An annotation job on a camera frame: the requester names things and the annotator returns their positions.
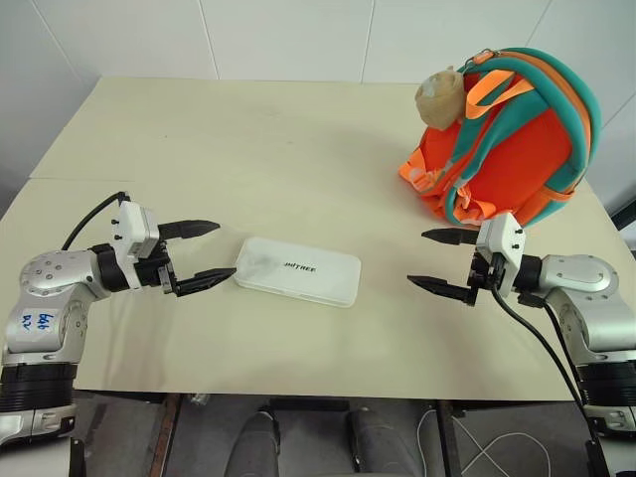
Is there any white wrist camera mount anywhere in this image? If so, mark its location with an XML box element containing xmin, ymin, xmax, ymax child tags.
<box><xmin>475</xmin><ymin>213</ymin><xmax>526</xmax><ymax>280</ymax></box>
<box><xmin>110</xmin><ymin>200</ymin><xmax>161</xmax><ymax>260</ymax></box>

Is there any black metal table leg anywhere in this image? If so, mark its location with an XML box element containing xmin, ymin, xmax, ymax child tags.
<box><xmin>435</xmin><ymin>398</ymin><xmax>464</xmax><ymax>477</ymax></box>

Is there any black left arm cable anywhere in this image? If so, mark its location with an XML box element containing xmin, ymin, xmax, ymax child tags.
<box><xmin>61</xmin><ymin>190</ymin><xmax>131</xmax><ymax>250</ymax></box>

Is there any white rectangular pouch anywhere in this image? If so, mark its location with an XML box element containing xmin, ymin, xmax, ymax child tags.
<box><xmin>233</xmin><ymin>236</ymin><xmax>363</xmax><ymax>310</ymax></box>

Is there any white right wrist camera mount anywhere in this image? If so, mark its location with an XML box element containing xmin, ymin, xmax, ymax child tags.
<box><xmin>475</xmin><ymin>213</ymin><xmax>526</xmax><ymax>280</ymax></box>

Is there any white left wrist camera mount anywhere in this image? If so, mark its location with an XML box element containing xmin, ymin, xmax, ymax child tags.
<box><xmin>110</xmin><ymin>200</ymin><xmax>161</xmax><ymax>260</ymax></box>

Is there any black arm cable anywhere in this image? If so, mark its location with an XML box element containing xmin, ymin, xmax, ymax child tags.
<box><xmin>519</xmin><ymin>292</ymin><xmax>580</xmax><ymax>384</ymax></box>
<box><xmin>61</xmin><ymin>190</ymin><xmax>131</xmax><ymax>250</ymax></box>
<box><xmin>490</xmin><ymin>284</ymin><xmax>597</xmax><ymax>444</ymax></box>

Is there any rusty metal table leg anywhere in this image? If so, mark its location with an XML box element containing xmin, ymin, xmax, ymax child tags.
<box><xmin>147</xmin><ymin>394</ymin><xmax>181</xmax><ymax>477</ymax></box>

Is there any dark grey fixture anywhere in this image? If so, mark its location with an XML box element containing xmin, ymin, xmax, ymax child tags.
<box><xmin>609</xmin><ymin>183</ymin><xmax>636</xmax><ymax>259</ymax></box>

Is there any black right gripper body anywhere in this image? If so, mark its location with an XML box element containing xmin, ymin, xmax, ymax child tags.
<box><xmin>466</xmin><ymin>246</ymin><xmax>505</xmax><ymax>300</ymax></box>

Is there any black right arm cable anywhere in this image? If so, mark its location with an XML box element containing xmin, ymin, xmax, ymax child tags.
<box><xmin>519</xmin><ymin>292</ymin><xmax>580</xmax><ymax>384</ymax></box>
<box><xmin>490</xmin><ymin>284</ymin><xmax>597</xmax><ymax>444</ymax></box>

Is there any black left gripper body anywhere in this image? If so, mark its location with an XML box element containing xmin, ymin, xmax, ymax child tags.
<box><xmin>131</xmin><ymin>223</ymin><xmax>180</xmax><ymax>298</ymax></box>

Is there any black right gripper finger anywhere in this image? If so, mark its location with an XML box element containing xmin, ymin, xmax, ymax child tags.
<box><xmin>420</xmin><ymin>227</ymin><xmax>481</xmax><ymax>246</ymax></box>
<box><xmin>406</xmin><ymin>274</ymin><xmax>479</xmax><ymax>306</ymax></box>

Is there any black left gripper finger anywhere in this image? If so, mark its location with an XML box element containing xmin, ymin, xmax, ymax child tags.
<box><xmin>158</xmin><ymin>218</ymin><xmax>221</xmax><ymax>243</ymax></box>
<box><xmin>175</xmin><ymin>266</ymin><xmax>238</xmax><ymax>299</ymax></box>

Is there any thin white cable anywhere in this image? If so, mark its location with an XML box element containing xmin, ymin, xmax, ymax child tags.
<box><xmin>415</xmin><ymin>405</ymin><xmax>588</xmax><ymax>477</ymax></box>

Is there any orange and teal backpack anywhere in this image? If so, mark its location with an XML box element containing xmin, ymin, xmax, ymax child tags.
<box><xmin>397</xmin><ymin>46</ymin><xmax>603</xmax><ymax>231</ymax></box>

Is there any dark rounded shape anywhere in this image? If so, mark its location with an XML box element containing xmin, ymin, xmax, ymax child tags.
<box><xmin>346</xmin><ymin>407</ymin><xmax>395</xmax><ymax>477</ymax></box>
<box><xmin>237</xmin><ymin>408</ymin><xmax>282</xmax><ymax>477</ymax></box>

